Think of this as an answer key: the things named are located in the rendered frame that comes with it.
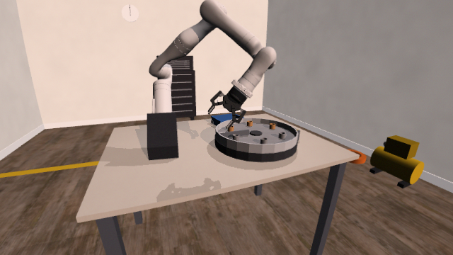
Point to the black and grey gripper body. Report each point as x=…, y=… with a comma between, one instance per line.
x=235, y=97

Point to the blue crate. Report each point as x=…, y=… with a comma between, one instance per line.
x=217, y=119

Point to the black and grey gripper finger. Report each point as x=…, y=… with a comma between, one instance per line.
x=234, y=120
x=218, y=94

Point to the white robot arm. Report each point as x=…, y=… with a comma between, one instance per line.
x=213, y=14

